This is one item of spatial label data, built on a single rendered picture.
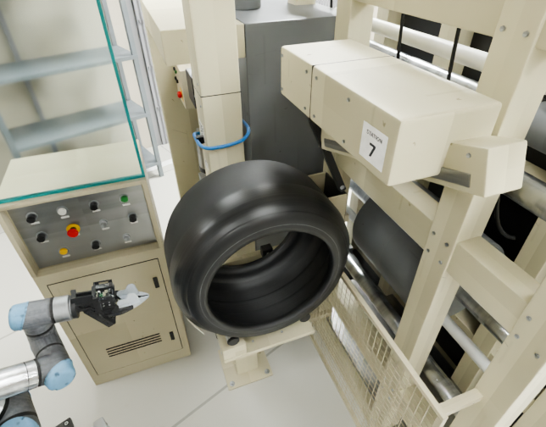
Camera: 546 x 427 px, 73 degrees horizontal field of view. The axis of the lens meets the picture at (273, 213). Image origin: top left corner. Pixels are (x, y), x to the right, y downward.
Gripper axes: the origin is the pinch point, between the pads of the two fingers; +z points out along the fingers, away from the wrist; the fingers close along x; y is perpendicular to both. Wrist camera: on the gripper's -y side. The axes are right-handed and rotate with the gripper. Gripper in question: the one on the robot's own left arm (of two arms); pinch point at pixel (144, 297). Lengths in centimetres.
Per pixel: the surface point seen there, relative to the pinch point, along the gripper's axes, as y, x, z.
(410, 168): 60, -34, 54
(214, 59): 65, 28, 28
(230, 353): -28.0, -8.9, 26.4
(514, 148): 67, -43, 68
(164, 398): -115, 30, 2
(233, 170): 37.8, 9.1, 29.8
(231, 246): 27.1, -12.6, 23.8
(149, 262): -31, 51, 4
